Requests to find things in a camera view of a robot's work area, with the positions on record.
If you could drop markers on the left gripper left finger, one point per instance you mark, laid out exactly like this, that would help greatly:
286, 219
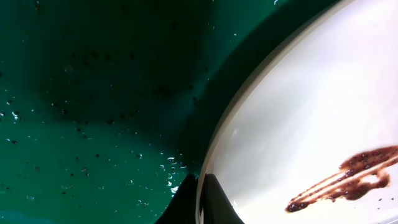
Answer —
181, 209

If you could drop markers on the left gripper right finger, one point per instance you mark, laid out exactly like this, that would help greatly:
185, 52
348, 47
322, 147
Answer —
214, 206

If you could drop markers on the white plate with sauce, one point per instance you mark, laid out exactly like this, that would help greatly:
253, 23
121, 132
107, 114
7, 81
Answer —
312, 137

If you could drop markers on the teal plastic tray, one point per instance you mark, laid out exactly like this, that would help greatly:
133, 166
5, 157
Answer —
106, 106

